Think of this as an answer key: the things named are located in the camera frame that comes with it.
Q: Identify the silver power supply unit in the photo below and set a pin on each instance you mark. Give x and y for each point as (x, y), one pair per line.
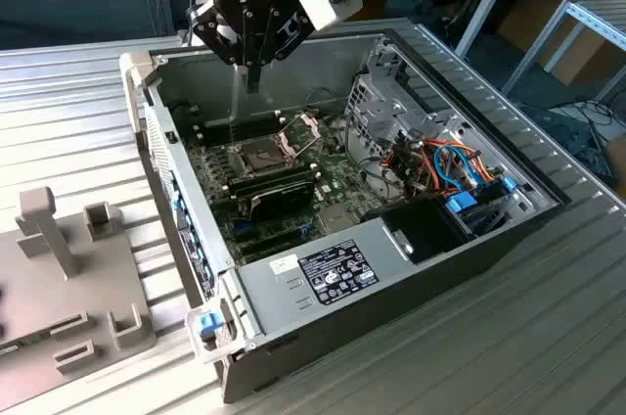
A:
(274, 297)

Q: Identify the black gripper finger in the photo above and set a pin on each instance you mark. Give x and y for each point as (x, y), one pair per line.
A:
(291, 33)
(210, 18)

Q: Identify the blue disk carrier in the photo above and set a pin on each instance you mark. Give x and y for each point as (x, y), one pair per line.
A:
(462, 203)

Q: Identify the aluminium frame shelf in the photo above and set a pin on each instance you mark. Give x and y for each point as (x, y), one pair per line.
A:
(599, 18)

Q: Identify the brown cardboard piece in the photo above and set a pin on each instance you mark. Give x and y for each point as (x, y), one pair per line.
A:
(617, 160)

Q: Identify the green motherboard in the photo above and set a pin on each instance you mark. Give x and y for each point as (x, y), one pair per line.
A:
(342, 185)

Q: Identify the grey parts rack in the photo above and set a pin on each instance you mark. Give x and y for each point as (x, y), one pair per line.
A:
(98, 288)

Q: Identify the silver drive cage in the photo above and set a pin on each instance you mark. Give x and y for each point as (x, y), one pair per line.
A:
(376, 111)

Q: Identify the small blue drive clip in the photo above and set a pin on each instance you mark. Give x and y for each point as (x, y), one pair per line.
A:
(510, 185)

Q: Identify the open black PC case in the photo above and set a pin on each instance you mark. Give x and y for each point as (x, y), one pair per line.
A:
(391, 327)

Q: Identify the CPU socket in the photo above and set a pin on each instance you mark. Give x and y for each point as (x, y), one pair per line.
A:
(259, 158)

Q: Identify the brown cardboard box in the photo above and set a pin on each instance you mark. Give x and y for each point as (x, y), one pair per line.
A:
(530, 18)

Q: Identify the silver chipset heatsink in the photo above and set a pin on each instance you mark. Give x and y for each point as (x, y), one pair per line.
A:
(337, 219)

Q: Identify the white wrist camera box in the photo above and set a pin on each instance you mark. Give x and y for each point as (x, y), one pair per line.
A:
(323, 1)

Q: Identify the blue case latch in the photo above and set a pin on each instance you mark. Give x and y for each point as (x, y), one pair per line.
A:
(208, 324)

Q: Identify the black plastic shroud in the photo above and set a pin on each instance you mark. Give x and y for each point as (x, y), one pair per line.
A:
(425, 224)

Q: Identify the black graphics card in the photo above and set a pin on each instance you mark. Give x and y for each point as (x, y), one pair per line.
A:
(281, 197)

